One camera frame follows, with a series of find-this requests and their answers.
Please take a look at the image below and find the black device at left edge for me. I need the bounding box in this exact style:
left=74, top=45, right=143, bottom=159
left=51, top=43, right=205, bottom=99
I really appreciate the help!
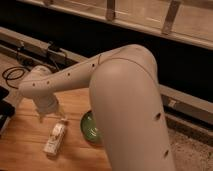
left=0, top=86, right=15, bottom=131

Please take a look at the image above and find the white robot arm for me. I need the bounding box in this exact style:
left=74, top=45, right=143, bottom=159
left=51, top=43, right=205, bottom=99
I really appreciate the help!
left=19, top=44, right=175, bottom=171

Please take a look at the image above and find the green ceramic bowl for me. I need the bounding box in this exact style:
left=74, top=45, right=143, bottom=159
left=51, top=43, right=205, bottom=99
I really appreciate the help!
left=80, top=111, right=101, bottom=144

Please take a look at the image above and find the black coiled cable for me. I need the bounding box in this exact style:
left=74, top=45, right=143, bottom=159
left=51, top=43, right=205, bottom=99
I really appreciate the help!
left=1, top=66, right=30, bottom=91

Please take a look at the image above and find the white plastic bottle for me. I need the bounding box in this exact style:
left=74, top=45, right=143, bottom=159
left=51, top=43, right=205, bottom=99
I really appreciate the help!
left=43, top=119, right=67, bottom=156

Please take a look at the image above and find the metal rail with brackets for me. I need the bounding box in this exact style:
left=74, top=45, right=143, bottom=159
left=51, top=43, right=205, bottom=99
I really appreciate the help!
left=0, top=26, right=89, bottom=69

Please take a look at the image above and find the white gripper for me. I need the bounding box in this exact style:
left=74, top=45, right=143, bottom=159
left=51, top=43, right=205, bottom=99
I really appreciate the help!
left=34, top=95, right=66, bottom=122

